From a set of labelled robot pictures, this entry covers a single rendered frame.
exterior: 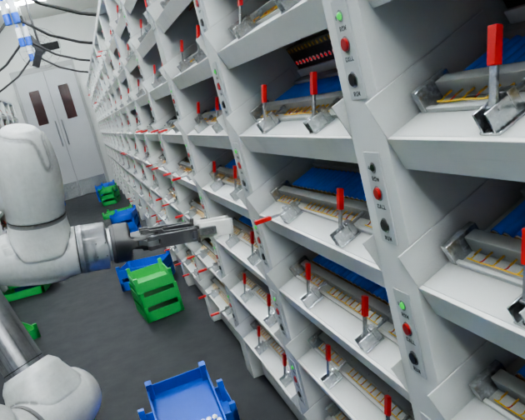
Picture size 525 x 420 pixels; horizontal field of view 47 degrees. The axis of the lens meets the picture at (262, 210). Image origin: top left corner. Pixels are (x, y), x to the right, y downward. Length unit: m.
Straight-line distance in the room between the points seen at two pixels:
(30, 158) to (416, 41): 0.65
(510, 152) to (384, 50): 0.24
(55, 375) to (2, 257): 0.49
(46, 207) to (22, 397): 0.59
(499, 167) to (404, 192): 0.19
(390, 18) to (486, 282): 0.32
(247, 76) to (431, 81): 0.72
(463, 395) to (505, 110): 0.42
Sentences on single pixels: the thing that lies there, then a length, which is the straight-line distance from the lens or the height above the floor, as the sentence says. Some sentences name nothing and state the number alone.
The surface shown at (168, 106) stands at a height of 1.03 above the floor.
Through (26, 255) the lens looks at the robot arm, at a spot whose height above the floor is 0.84.
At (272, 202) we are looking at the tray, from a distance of 1.42.
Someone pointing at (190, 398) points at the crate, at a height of 0.11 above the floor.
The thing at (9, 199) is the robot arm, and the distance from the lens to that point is 1.10.
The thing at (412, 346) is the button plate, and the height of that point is 0.63.
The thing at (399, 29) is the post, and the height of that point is 1.04.
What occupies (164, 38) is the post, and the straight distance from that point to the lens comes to 2.09.
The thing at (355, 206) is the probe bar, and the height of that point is 0.78.
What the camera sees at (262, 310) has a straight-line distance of 1.87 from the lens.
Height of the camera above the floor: 1.02
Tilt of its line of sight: 11 degrees down
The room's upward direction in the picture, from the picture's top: 14 degrees counter-clockwise
